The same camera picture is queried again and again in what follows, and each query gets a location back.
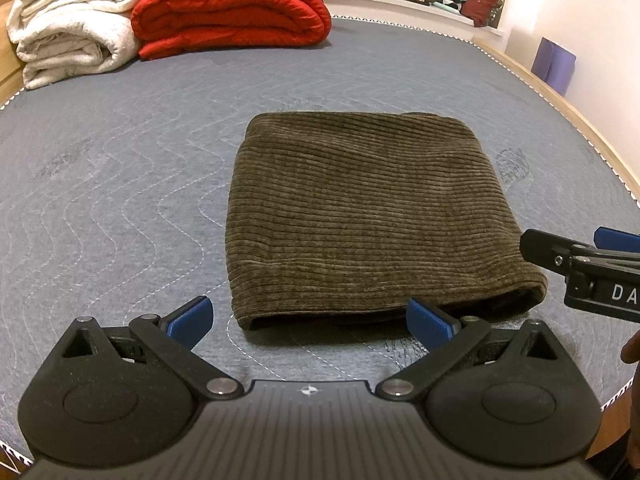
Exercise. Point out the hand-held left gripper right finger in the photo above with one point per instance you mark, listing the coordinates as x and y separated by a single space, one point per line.
430 322

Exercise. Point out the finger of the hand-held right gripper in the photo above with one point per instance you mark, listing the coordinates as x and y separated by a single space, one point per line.
545 250
612 236

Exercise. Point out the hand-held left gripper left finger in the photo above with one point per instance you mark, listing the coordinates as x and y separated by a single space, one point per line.
192 317

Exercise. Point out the person's right hand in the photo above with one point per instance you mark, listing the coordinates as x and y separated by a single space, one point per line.
632 347

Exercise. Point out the grey quilted mattress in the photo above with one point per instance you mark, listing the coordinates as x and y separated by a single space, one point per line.
125 185

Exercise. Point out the white window ledge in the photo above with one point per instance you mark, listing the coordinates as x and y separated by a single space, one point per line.
400 7

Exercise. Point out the red folded quilt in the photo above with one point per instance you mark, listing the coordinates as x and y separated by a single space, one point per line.
230 10

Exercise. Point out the white folded blanket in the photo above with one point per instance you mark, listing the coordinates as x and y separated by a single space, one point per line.
65 35

